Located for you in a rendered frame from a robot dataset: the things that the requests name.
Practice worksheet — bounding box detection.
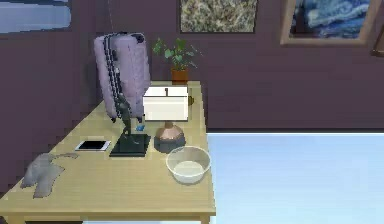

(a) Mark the white framed phone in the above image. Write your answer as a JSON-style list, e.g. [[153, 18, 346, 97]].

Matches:
[[74, 139, 112, 152]]

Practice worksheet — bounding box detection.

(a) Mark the clear glass bowl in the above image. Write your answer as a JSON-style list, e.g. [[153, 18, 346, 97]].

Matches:
[[165, 145, 212, 185]]

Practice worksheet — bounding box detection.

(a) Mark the window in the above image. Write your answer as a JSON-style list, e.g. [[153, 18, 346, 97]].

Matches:
[[0, 0, 72, 35]]

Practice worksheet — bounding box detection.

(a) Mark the light wooden table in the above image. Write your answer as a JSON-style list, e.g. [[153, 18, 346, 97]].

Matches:
[[0, 80, 217, 224]]

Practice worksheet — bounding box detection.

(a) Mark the grey crumpled cloth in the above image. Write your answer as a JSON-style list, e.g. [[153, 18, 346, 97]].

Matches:
[[20, 152, 80, 199]]

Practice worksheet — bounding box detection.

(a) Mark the wooden framed blue painting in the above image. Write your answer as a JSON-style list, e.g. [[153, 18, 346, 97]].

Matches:
[[279, 0, 382, 47]]

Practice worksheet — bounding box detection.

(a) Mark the green potted house plant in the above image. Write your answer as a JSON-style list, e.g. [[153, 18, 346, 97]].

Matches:
[[152, 37, 202, 85]]

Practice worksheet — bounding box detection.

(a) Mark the frameless speckled wall picture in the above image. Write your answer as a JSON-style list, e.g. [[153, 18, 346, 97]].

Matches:
[[180, 0, 258, 34]]

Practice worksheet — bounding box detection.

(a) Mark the white shade table lamp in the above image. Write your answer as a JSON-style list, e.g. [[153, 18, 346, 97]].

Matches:
[[142, 85, 190, 154]]

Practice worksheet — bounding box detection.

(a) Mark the lilac suitcase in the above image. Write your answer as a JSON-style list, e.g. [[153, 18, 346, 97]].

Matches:
[[93, 31, 152, 124]]

